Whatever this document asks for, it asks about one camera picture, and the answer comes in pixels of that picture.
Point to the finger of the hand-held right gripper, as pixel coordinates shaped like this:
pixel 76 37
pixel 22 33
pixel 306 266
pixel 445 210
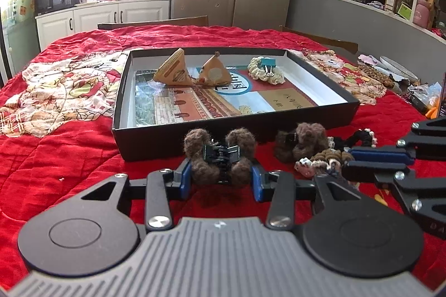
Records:
pixel 379 154
pixel 376 171

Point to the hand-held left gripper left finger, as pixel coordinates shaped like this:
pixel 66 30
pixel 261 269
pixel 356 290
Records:
pixel 183 180

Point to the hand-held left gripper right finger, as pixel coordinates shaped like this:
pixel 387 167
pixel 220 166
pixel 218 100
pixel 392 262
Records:
pixel 258 183

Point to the black white-trimmed scrunchie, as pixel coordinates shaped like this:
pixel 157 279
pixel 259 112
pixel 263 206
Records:
pixel 359 136

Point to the brown crochet scrunchie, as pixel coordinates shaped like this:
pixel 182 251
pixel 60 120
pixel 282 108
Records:
pixel 329 157

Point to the black cardboard box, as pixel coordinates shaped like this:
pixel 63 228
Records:
pixel 313 77

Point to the triangular kraft paper packet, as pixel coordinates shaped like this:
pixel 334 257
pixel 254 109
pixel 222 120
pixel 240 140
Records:
pixel 172 69
pixel 214 72

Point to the teal binder clip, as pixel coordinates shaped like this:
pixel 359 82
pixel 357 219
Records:
pixel 268 63

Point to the small cream crochet scrunchie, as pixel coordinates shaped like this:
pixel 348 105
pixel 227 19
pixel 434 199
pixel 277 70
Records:
pixel 249 109

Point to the brown pine cone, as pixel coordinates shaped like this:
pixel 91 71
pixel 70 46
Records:
pixel 378 76

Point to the printed picture sheet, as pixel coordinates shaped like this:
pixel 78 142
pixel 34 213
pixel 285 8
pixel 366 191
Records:
pixel 209 102

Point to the white plate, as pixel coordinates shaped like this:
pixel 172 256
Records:
pixel 400 69

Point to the red printed blanket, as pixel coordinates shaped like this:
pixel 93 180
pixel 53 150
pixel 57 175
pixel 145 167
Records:
pixel 69 150

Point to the dark wooden chair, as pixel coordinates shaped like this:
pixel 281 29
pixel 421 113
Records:
pixel 334 42

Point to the white kitchen cabinets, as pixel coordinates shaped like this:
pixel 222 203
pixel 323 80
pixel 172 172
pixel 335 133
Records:
pixel 94 15

